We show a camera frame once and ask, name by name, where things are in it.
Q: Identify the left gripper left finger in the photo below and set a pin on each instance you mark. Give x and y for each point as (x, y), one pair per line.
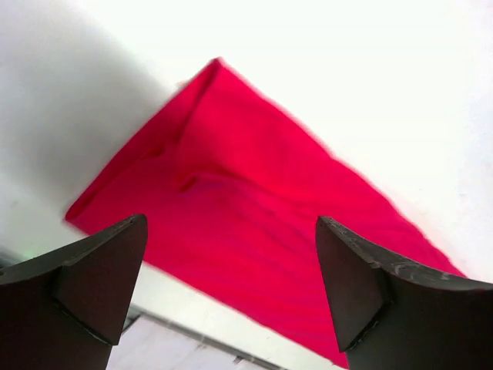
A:
(66, 309)

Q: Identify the crimson red t shirt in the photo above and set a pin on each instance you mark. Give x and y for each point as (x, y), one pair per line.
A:
(231, 188)

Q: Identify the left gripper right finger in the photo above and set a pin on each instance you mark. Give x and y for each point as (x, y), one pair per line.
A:
(390, 312)

